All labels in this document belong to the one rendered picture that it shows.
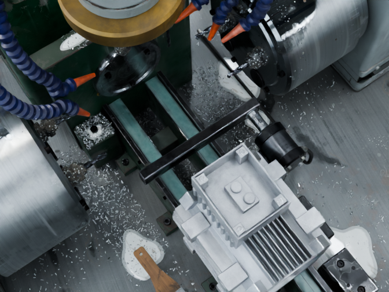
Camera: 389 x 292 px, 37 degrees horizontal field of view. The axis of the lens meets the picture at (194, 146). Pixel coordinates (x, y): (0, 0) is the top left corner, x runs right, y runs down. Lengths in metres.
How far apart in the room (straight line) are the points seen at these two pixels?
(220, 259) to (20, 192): 0.33
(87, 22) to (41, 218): 0.32
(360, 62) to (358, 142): 0.17
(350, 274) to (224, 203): 0.36
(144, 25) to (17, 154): 0.29
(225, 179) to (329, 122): 0.47
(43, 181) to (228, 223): 0.29
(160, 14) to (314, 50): 0.36
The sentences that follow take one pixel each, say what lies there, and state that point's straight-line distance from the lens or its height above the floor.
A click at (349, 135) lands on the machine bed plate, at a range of 1.33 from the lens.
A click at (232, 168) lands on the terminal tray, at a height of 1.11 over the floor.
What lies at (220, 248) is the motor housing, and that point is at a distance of 0.95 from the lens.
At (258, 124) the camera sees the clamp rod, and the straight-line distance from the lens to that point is 1.06.
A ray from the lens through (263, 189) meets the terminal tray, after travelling 0.92.
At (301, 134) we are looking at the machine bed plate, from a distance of 1.31.
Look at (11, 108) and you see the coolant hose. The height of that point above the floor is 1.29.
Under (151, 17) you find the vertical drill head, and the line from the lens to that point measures 0.80.
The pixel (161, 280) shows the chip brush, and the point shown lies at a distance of 1.20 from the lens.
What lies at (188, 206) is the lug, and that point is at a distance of 0.94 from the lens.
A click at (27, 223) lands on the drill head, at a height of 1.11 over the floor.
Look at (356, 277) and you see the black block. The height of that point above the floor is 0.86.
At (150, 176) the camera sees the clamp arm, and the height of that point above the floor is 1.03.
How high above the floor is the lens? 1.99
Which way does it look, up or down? 68 degrees down
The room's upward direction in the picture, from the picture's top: 3 degrees counter-clockwise
